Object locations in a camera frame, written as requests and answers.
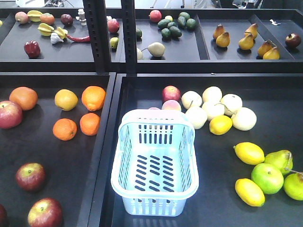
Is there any light blue plastic basket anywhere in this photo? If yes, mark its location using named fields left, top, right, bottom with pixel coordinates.
left=111, top=109, right=199, bottom=217

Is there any red apple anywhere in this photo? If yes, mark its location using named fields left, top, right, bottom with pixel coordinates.
left=0, top=204, right=9, bottom=227
left=0, top=100, right=23, bottom=129
left=27, top=198, right=63, bottom=227
left=15, top=163, right=46, bottom=192

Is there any pink peach rear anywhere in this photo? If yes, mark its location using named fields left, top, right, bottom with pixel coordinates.
left=161, top=100, right=181, bottom=111

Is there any red apple right stand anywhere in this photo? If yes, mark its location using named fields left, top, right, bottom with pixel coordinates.
left=162, top=85, right=181, bottom=103

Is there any large orange right corner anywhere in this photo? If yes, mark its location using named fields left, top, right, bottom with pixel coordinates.
left=81, top=86, right=106, bottom=112

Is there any yellow lemon upper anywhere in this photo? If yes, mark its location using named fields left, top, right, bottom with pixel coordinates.
left=209, top=115, right=232, bottom=135

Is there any yellow lemon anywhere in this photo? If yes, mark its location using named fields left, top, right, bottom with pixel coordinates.
left=209, top=115, right=232, bottom=135
left=234, top=178, right=265, bottom=207
left=233, top=142, right=265, bottom=166

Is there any black right produce stand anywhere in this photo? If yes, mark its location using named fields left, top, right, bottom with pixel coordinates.
left=100, top=74, right=303, bottom=227

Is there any yellow grapefruit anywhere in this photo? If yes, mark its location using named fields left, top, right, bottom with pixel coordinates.
left=54, top=89, right=78, bottom=111

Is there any orange right front left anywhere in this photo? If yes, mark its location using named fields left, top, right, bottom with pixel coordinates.
left=53, top=118, right=77, bottom=141

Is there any black wooden left produce stand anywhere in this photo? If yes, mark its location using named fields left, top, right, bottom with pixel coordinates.
left=0, top=73, right=116, bottom=227

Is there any red chili pepper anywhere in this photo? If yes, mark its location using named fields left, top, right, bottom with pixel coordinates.
left=66, top=35, right=90, bottom=43

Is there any yellow lemon middle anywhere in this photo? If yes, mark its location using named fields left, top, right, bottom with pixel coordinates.
left=233, top=142, right=265, bottom=166

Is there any black upper right tray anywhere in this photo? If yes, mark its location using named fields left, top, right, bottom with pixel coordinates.
left=118, top=9, right=303, bottom=73

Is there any white garlic bulb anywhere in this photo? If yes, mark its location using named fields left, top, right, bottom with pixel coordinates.
left=50, top=32, right=64, bottom=44

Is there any yellow lemon lower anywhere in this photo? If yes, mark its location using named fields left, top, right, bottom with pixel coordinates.
left=234, top=178, right=265, bottom=207

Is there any orange behind centre apple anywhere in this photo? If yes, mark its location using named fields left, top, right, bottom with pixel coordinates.
left=9, top=87, right=38, bottom=111

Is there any green apple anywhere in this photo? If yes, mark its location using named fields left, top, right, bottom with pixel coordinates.
left=251, top=163, right=284, bottom=194

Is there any red bell pepper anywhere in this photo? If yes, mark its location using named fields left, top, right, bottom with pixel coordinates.
left=24, top=40, right=40, bottom=59

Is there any green pear upper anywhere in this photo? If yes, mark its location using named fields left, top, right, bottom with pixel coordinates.
left=264, top=149, right=293, bottom=175

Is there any green pear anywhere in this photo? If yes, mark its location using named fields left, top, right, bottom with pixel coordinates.
left=264, top=149, right=293, bottom=175
left=283, top=170, right=303, bottom=201

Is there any green pear lower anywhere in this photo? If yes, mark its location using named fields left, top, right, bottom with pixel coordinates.
left=283, top=170, right=303, bottom=201

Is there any black perforated post right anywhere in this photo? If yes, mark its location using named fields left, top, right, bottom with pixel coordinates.
left=121, top=0, right=137, bottom=74

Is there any black perforated post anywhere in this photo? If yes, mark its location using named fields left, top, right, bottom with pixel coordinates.
left=121, top=0, right=137, bottom=74
left=83, top=0, right=111, bottom=73

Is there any black perforated post left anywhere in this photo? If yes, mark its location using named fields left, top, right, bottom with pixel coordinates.
left=83, top=0, right=111, bottom=73

